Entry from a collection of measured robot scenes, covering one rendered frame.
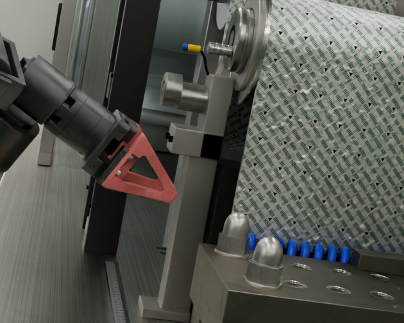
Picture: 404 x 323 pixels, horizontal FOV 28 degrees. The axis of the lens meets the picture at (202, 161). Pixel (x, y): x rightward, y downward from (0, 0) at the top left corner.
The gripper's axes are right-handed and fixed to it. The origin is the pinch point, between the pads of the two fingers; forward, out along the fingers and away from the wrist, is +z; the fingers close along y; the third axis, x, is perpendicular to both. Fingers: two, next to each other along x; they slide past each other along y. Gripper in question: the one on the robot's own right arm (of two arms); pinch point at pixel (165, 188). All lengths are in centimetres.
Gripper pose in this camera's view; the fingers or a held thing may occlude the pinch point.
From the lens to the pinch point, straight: 88.5
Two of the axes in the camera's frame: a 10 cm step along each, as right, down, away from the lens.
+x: 6.3, -7.7, -0.4
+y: 1.5, 1.7, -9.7
